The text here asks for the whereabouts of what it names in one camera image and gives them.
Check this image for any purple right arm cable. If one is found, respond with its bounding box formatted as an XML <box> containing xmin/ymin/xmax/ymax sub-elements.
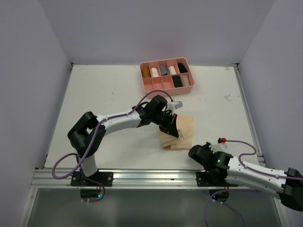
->
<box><xmin>205</xmin><ymin>140</ymin><xmax>303</xmax><ymax>227</ymax></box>

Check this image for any brown rolled underwear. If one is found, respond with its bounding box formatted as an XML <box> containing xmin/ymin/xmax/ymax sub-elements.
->
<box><xmin>142</xmin><ymin>68</ymin><xmax>151</xmax><ymax>78</ymax></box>

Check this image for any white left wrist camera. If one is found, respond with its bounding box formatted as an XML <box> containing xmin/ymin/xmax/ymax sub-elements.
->
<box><xmin>167</xmin><ymin>101</ymin><xmax>183</xmax><ymax>112</ymax></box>

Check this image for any grey rolled underwear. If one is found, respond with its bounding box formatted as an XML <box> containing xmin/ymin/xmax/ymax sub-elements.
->
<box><xmin>159</xmin><ymin>64</ymin><xmax>169</xmax><ymax>76</ymax></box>

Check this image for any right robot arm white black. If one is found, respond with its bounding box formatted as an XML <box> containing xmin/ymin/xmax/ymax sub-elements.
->
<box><xmin>188</xmin><ymin>142</ymin><xmax>303</xmax><ymax>211</ymax></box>

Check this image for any black rolled underwear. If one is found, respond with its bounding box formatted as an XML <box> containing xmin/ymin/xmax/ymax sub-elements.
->
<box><xmin>177</xmin><ymin>63</ymin><xmax>188</xmax><ymax>73</ymax></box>

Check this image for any pink divided organizer tray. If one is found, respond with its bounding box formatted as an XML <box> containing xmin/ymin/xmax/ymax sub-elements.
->
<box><xmin>139</xmin><ymin>57</ymin><xmax>195</xmax><ymax>99</ymax></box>

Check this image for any black underwear orange trim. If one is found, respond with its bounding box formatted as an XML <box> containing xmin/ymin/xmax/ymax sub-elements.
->
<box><xmin>172</xmin><ymin>75</ymin><xmax>183</xmax><ymax>88</ymax></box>

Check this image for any pink underwear cream waistband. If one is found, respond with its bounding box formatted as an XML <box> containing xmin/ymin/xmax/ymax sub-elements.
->
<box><xmin>181</xmin><ymin>75</ymin><xmax>190</xmax><ymax>87</ymax></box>

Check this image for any right wrist camera red cap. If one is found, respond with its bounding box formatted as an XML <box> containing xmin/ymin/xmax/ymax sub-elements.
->
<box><xmin>210</xmin><ymin>138</ymin><xmax>227</xmax><ymax>152</ymax></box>

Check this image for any beige underwear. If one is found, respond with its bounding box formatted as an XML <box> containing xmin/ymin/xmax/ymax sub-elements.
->
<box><xmin>159</xmin><ymin>115</ymin><xmax>194</xmax><ymax>150</ymax></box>

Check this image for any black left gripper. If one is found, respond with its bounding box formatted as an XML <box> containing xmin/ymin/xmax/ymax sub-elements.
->
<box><xmin>152</xmin><ymin>111</ymin><xmax>178</xmax><ymax>137</ymax></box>

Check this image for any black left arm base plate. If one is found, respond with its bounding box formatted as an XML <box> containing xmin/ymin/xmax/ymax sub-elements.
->
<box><xmin>71</xmin><ymin>171</ymin><xmax>114</xmax><ymax>187</ymax></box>

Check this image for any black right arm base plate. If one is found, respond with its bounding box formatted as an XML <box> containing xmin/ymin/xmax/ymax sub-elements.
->
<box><xmin>196</xmin><ymin>171</ymin><xmax>239</xmax><ymax>187</ymax></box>

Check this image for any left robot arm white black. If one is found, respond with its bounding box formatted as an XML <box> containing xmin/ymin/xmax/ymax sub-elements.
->
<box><xmin>68</xmin><ymin>95</ymin><xmax>183</xmax><ymax>186</ymax></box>

